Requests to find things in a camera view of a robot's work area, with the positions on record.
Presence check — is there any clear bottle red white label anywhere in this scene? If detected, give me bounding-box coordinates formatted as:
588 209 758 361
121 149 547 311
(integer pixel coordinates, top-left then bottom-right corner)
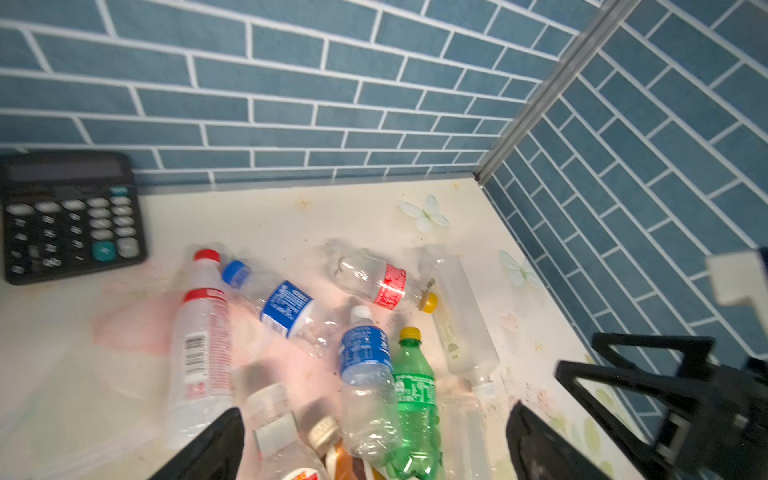
245 383 327 480

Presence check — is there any green soda bottle yellow cap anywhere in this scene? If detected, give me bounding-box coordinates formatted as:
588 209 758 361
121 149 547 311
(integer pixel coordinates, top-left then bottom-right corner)
387 327 442 479

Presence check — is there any clear bottle with green cap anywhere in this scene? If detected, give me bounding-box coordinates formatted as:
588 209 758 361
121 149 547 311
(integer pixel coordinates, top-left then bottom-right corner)
441 393 492 479

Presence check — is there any brown tea bottle white cap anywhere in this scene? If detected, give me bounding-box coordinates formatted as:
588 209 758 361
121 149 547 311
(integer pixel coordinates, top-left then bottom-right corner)
307 416 386 480

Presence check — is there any white bottle with red cap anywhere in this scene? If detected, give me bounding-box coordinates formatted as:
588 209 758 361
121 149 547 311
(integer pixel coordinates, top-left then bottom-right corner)
165 248 233 450

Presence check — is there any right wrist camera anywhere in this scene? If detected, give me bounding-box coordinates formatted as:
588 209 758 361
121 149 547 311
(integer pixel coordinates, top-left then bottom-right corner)
706 247 767 332

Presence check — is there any clear bottle red label yellow cap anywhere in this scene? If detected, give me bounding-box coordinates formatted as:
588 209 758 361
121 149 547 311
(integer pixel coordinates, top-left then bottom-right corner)
328 248 439 313

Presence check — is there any black desk calculator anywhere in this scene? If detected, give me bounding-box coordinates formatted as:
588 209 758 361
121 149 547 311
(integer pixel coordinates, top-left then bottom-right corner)
1 150 148 285

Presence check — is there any clear bottle blue label blue cap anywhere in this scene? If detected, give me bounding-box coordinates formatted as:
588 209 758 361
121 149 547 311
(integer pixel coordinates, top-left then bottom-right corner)
222 260 349 358

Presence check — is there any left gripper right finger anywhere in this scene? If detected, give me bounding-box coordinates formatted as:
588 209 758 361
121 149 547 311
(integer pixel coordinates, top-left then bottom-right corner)
505 401 609 480

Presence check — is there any frosted tall clear bottle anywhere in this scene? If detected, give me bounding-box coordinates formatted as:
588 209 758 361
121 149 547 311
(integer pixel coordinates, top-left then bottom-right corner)
419 245 500 403

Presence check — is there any Pocari Sweat clear bottle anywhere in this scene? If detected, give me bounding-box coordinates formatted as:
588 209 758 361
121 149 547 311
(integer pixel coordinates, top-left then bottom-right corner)
339 305 402 464

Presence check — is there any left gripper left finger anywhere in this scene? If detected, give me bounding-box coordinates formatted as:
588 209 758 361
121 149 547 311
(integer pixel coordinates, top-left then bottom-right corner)
150 407 245 480

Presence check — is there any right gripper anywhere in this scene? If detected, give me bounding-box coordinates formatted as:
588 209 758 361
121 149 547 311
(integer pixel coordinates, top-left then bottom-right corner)
555 333 767 479

